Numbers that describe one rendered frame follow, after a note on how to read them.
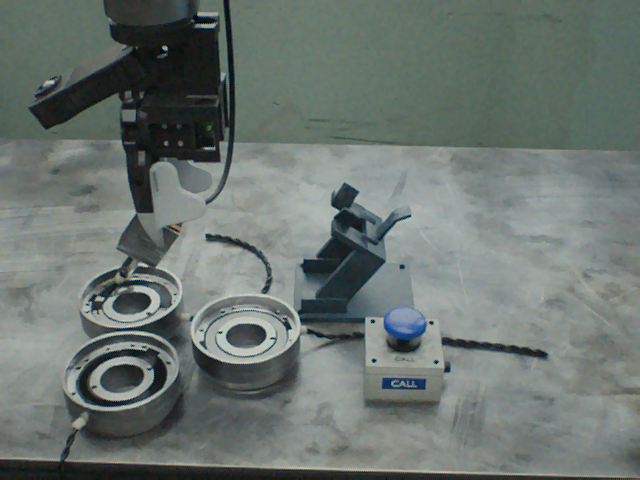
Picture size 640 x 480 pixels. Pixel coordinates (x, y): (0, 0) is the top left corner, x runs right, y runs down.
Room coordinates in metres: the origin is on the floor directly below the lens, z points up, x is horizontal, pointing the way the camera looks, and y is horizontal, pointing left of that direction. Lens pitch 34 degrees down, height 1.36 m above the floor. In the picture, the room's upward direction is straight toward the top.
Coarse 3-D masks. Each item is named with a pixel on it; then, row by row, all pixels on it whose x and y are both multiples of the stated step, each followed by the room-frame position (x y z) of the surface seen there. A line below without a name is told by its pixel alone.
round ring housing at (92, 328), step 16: (112, 272) 0.71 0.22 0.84; (144, 272) 0.72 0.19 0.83; (160, 272) 0.71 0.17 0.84; (96, 288) 0.69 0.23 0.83; (144, 288) 0.69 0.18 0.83; (176, 288) 0.69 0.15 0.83; (80, 304) 0.65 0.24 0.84; (112, 304) 0.67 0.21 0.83; (128, 304) 0.69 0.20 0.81; (144, 304) 0.69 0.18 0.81; (176, 304) 0.65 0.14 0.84; (112, 320) 0.65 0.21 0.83; (128, 320) 0.64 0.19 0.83; (160, 320) 0.63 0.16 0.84; (176, 320) 0.65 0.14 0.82; (96, 336) 0.63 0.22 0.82; (160, 336) 0.63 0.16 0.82
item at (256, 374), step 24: (216, 312) 0.66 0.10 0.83; (264, 312) 0.66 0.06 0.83; (288, 312) 0.65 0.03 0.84; (192, 336) 0.61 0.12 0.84; (216, 336) 0.62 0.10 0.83; (240, 336) 0.64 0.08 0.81; (264, 336) 0.63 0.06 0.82; (288, 336) 0.63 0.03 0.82; (216, 360) 0.57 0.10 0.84; (264, 360) 0.57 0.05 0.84; (288, 360) 0.59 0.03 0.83; (240, 384) 0.58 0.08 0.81; (264, 384) 0.58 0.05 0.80
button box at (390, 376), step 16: (368, 320) 0.63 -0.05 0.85; (432, 320) 0.63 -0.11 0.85; (368, 336) 0.60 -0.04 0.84; (384, 336) 0.60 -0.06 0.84; (432, 336) 0.60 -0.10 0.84; (368, 352) 0.58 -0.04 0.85; (384, 352) 0.58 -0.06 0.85; (400, 352) 0.58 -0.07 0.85; (416, 352) 0.58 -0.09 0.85; (432, 352) 0.58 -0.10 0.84; (368, 368) 0.56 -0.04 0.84; (384, 368) 0.56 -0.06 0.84; (400, 368) 0.56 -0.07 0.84; (416, 368) 0.56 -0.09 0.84; (432, 368) 0.56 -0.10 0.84; (448, 368) 0.59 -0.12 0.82; (368, 384) 0.56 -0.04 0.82; (384, 384) 0.56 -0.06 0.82; (400, 384) 0.56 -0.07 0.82; (416, 384) 0.56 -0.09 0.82; (432, 384) 0.56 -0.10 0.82; (368, 400) 0.56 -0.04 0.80; (384, 400) 0.56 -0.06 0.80; (400, 400) 0.56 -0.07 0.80; (416, 400) 0.56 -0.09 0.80; (432, 400) 0.56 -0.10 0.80
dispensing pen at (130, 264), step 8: (136, 216) 0.65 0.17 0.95; (128, 224) 0.66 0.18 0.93; (176, 224) 0.66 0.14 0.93; (120, 240) 0.65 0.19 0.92; (128, 256) 0.65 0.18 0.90; (128, 264) 0.65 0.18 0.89; (136, 264) 0.65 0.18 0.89; (120, 272) 0.65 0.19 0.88; (128, 272) 0.65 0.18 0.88; (120, 280) 0.65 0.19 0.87; (112, 288) 0.65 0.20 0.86
